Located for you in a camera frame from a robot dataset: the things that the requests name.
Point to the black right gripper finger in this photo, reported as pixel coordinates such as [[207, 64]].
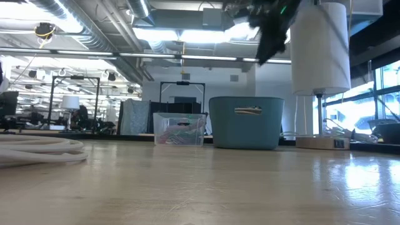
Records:
[[265, 47], [278, 40]]

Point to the grey ceiling box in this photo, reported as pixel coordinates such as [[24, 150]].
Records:
[[212, 17]]

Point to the teal plastic bin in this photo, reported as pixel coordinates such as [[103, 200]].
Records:
[[225, 128]]

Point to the black partition panel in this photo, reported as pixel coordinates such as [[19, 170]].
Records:
[[175, 107]]

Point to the long linear light fixture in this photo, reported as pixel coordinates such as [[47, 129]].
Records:
[[147, 55]]

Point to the clear plastic container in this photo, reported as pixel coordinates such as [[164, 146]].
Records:
[[159, 117]]

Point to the dark background container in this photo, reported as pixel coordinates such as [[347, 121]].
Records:
[[389, 132]]

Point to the grey patterned cover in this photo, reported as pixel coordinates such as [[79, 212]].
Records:
[[134, 117]]

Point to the small background white lamp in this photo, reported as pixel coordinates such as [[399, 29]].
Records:
[[70, 102]]

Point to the black background monitor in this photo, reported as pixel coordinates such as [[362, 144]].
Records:
[[7, 103]]

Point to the square wall vent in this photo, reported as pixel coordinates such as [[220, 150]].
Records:
[[234, 78], [186, 76]]

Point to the low black background rig frame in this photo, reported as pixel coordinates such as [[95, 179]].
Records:
[[182, 83]]

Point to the black aluminium table frame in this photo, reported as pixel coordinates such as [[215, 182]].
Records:
[[109, 136]]

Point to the tall black background rig frame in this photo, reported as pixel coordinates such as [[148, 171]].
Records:
[[75, 77]]

